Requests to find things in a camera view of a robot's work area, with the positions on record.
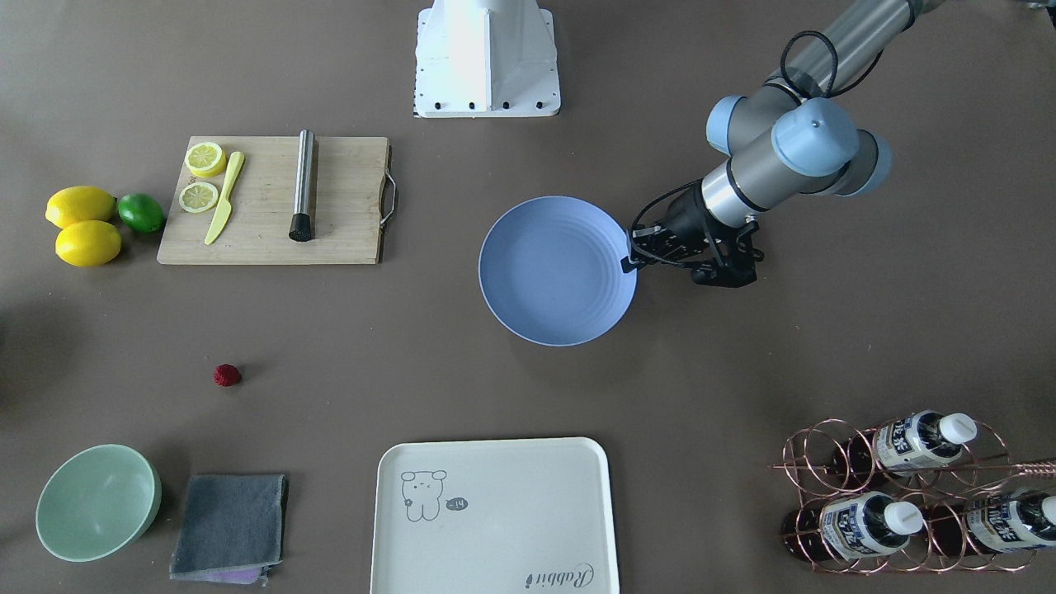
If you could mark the lemon half upper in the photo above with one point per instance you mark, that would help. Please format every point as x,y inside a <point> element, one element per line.
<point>205,160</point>

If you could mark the lemon slice lower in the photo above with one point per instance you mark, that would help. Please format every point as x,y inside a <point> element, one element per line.
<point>198,197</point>

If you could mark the cream rabbit tray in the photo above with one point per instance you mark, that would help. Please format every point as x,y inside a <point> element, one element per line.
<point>495,516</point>

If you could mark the wooden cutting board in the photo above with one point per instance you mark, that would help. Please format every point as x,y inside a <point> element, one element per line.
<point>348,206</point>

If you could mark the copper wire bottle rack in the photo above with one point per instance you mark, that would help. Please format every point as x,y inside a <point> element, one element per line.
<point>816,460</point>

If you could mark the yellow plastic knife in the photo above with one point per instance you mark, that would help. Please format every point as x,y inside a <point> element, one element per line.
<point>224,208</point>

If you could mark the steel muddler black tip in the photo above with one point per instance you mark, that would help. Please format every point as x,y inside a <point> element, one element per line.
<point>302,225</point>

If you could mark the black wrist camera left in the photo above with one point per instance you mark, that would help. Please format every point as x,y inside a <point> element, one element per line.
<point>734,257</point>

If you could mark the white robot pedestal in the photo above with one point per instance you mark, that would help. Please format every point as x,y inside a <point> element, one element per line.
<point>486,59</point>

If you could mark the dark drink bottle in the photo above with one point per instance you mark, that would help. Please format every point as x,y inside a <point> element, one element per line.
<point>924,440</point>
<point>1020,520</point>
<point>869,525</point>

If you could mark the yellow lemon far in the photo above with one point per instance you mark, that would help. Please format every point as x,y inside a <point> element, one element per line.
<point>79,204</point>

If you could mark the blue round plate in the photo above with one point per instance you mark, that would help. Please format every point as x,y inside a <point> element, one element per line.
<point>550,271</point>

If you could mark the dark drink bottle upper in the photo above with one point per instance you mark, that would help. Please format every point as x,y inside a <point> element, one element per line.
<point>924,440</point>

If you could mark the grey folded cloth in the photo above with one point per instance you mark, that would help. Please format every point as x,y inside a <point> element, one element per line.
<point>232,529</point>

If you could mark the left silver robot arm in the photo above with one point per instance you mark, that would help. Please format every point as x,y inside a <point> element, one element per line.
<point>788,138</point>

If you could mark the green lime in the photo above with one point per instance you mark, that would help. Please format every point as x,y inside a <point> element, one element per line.
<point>141,213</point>

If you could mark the yellow lemon near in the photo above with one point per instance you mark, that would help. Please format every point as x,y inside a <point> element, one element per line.
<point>88,243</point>

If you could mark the green bowl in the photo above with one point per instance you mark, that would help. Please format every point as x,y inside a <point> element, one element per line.
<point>97,502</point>

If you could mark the yellow lemon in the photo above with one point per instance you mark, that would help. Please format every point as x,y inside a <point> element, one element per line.
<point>88,243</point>
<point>79,204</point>

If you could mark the red strawberry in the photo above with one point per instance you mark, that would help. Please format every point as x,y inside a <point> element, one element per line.
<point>227,375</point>

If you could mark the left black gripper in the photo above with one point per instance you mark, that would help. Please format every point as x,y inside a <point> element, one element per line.
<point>687,221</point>

